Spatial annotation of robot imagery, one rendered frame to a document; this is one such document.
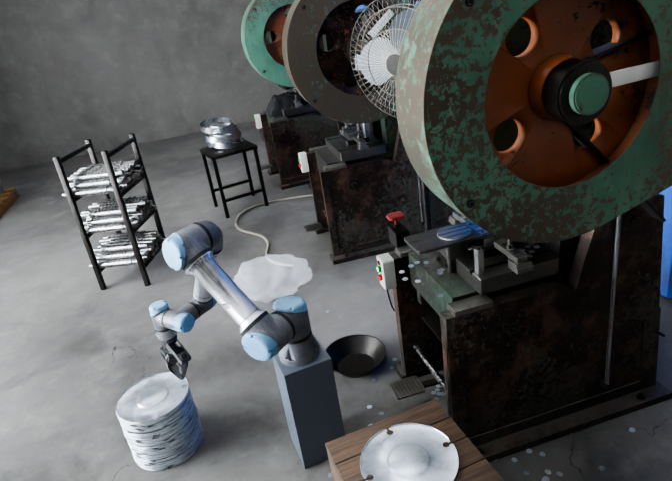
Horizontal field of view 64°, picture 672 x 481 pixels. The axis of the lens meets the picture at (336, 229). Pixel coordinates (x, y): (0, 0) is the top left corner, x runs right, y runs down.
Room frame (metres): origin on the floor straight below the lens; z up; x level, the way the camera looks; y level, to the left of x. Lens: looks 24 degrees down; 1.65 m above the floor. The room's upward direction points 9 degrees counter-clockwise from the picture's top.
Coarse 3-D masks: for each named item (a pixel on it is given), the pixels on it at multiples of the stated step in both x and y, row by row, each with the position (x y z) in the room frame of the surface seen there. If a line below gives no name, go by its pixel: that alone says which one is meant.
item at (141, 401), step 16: (144, 384) 1.88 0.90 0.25; (160, 384) 1.86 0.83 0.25; (176, 384) 1.85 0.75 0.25; (128, 400) 1.79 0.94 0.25; (144, 400) 1.77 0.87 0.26; (160, 400) 1.75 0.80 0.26; (176, 400) 1.75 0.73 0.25; (128, 416) 1.70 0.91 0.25; (144, 416) 1.68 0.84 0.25; (160, 416) 1.66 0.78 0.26
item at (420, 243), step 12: (444, 228) 1.82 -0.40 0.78; (456, 228) 1.80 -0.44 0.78; (468, 228) 1.78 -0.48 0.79; (408, 240) 1.77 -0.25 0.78; (420, 240) 1.76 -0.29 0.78; (432, 240) 1.74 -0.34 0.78; (444, 240) 1.73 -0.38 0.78; (456, 240) 1.71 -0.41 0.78; (468, 240) 1.71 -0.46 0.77; (420, 252) 1.67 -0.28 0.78; (444, 252) 1.74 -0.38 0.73; (456, 252) 1.72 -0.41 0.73; (444, 264) 1.73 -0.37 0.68
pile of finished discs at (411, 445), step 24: (384, 432) 1.31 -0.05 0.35; (408, 432) 1.29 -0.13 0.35; (432, 432) 1.28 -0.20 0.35; (384, 456) 1.21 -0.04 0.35; (408, 456) 1.19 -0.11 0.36; (432, 456) 1.19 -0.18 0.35; (456, 456) 1.17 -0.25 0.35; (384, 480) 1.13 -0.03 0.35; (408, 480) 1.12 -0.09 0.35; (432, 480) 1.10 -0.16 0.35
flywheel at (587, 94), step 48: (576, 0) 1.42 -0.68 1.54; (624, 0) 1.45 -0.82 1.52; (528, 48) 1.42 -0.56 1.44; (576, 48) 1.42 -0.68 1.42; (624, 48) 1.45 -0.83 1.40; (528, 96) 1.39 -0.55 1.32; (576, 96) 1.27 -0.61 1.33; (624, 96) 1.46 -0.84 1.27; (528, 144) 1.39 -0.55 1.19; (624, 144) 1.44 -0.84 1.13
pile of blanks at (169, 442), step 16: (192, 400) 1.81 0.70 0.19; (176, 416) 1.70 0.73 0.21; (192, 416) 1.76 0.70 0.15; (128, 432) 1.67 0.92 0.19; (144, 432) 1.65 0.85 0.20; (160, 432) 1.65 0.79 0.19; (176, 432) 1.68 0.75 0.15; (192, 432) 1.73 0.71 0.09; (144, 448) 1.65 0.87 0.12; (160, 448) 1.66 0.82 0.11; (176, 448) 1.67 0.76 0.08; (192, 448) 1.71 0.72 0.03; (144, 464) 1.66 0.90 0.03; (160, 464) 1.65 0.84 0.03; (176, 464) 1.66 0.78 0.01
